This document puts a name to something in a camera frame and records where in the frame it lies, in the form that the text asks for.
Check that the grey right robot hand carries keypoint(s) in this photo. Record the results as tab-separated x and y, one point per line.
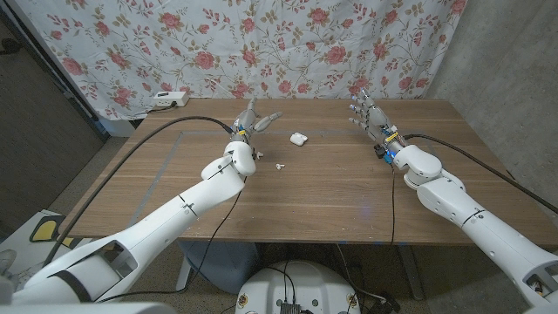
375	120

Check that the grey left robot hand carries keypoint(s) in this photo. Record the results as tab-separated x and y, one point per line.
249	122

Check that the white AirPods case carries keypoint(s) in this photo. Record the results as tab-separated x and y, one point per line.
298	139

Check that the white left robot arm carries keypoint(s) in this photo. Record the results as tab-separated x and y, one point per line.
174	213

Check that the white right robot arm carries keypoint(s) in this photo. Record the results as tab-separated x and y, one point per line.
479	227

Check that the floral backdrop cloth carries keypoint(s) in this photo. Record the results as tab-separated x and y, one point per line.
261	43

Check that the white power strip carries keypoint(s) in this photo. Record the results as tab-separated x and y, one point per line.
171	99

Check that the grey table leg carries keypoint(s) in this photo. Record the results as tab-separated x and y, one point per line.
410	272

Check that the white table leg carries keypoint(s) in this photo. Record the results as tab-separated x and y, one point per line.
184	274

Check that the white robot torso base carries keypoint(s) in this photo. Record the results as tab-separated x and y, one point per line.
301	283

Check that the black power adapter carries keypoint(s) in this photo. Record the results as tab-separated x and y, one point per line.
385	305

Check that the white yellow black floor mat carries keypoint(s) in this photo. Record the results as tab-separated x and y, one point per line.
43	231

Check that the white robot torso edge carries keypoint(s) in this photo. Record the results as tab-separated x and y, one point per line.
87	309

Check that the white shoe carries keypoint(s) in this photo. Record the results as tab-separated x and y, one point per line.
6	261

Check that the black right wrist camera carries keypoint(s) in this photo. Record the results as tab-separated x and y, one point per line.
381	152

